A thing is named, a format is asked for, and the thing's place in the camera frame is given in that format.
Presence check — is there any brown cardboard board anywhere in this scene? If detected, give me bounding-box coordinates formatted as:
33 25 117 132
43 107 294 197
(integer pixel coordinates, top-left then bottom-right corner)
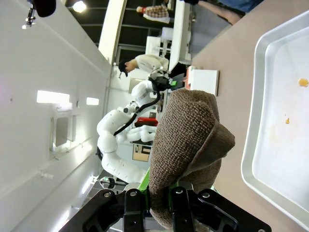
132 143 152 162

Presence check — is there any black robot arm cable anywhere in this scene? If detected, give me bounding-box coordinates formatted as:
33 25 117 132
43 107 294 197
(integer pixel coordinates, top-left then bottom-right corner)
112 81 162 136

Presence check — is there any large rectangular ceiling light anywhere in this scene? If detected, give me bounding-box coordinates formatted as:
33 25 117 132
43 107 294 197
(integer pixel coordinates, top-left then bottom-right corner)
36 89 71 104

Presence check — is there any round ceiling spotlight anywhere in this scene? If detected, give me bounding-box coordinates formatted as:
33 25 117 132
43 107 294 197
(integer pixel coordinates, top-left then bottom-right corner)
71 0 87 14

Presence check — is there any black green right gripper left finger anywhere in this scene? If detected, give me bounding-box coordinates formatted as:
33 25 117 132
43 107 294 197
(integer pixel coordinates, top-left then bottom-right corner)
60 169 152 232

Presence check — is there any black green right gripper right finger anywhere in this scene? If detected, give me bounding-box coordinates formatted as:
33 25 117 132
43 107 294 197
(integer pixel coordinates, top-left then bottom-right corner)
169 181 272 232

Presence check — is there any orange red basket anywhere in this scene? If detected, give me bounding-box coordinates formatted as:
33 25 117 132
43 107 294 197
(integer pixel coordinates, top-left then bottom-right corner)
184 65 195 89

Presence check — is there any brown terry cleaning cloth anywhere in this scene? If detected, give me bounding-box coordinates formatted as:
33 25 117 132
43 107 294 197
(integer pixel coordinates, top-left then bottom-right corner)
148 88 236 230

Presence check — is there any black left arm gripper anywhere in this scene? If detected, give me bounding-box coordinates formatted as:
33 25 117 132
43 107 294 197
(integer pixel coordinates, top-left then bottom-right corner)
148 72 178 92

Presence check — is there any person in white shirt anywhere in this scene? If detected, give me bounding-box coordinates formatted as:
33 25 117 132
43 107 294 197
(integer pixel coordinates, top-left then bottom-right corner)
117 54 170 78

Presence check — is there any person in plaid shirt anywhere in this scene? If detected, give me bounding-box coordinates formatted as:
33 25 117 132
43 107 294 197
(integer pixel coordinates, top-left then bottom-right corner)
136 4 170 25

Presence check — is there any white box on table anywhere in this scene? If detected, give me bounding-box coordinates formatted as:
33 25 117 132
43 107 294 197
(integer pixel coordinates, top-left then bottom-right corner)
189 69 220 97

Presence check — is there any white plastic tray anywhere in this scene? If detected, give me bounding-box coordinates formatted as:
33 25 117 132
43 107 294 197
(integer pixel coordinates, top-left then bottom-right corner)
240 9 309 224

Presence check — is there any ceiling air conditioner vent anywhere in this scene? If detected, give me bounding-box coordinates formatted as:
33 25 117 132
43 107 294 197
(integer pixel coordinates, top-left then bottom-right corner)
49 115 76 153

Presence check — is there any white room pillar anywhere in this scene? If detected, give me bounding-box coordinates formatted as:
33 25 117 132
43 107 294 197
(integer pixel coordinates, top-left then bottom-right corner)
98 0 128 65

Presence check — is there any white partition wall panel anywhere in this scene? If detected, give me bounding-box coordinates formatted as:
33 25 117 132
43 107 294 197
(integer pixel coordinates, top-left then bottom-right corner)
168 0 192 71

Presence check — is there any red black device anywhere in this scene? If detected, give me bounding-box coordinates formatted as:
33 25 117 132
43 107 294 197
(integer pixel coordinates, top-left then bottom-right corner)
134 116 159 128

